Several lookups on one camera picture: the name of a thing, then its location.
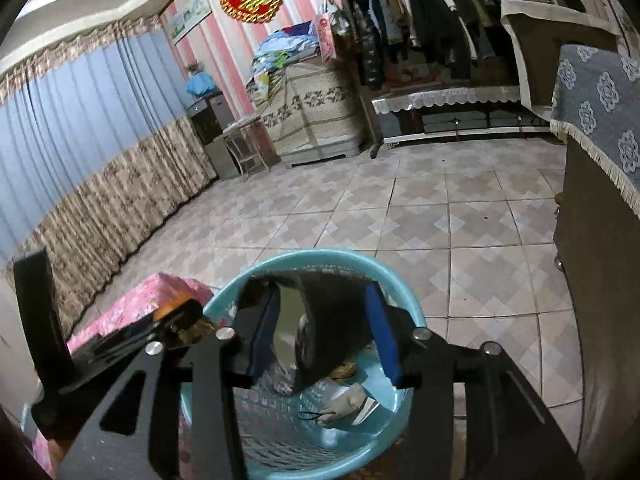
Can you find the grey water dispenser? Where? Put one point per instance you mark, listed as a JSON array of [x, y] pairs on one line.
[[210, 115]]

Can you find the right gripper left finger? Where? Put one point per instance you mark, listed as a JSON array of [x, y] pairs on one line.
[[133, 432]]

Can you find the low tv stand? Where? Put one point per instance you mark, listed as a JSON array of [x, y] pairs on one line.
[[454, 113]]

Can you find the pile of blue clothes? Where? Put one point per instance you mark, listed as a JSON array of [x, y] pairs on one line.
[[284, 46]]

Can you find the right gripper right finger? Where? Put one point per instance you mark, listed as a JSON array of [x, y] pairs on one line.
[[510, 434]]

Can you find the blue floral curtain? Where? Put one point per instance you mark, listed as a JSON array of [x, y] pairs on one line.
[[97, 151]]

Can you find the brown paper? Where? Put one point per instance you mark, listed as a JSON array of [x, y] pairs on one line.
[[343, 372]]

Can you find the clothes rack with garments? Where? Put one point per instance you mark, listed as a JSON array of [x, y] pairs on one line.
[[406, 45]]

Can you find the small metal table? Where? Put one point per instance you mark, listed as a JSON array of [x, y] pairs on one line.
[[250, 146]]

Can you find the grey lace covered cabinet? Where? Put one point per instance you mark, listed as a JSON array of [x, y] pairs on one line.
[[596, 110]]

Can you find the teal plastic basket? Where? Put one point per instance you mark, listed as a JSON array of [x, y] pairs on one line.
[[331, 428]]

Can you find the blue covered potted plant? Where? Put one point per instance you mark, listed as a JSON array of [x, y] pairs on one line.
[[200, 84]]

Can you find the cloth covered chest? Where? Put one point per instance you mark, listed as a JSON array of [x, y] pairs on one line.
[[310, 111]]

